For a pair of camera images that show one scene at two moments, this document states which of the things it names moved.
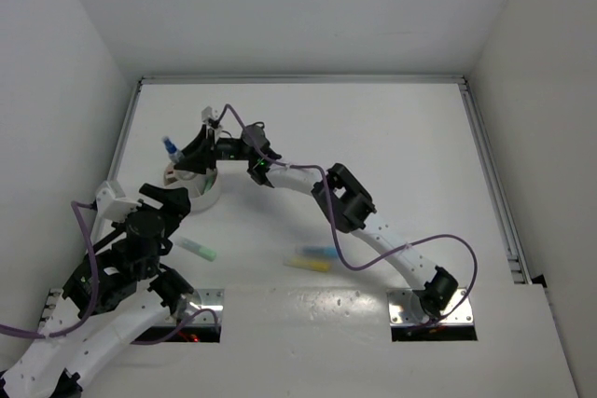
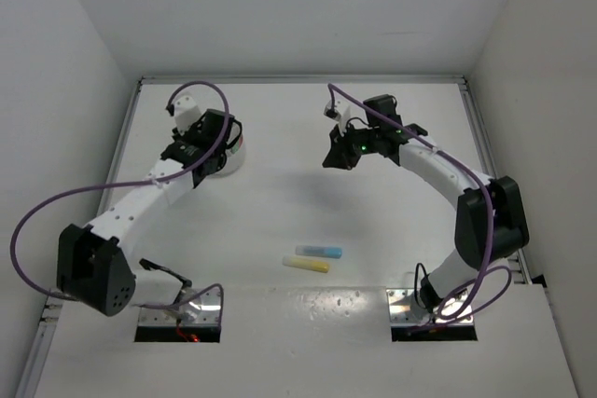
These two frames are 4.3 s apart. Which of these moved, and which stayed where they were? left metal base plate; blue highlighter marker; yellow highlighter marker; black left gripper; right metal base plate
Moved: black left gripper
Stayed: right metal base plate; yellow highlighter marker; left metal base plate; blue highlighter marker
